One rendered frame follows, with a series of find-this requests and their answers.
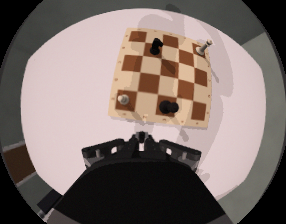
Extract wooden chessboard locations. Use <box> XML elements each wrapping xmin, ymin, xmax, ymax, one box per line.
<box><xmin>108</xmin><ymin>28</ymin><xmax>211</xmax><ymax>127</ymax></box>

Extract white pawn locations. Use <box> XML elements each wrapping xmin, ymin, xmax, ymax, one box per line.
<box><xmin>118</xmin><ymin>95</ymin><xmax>129</xmax><ymax>105</ymax></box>

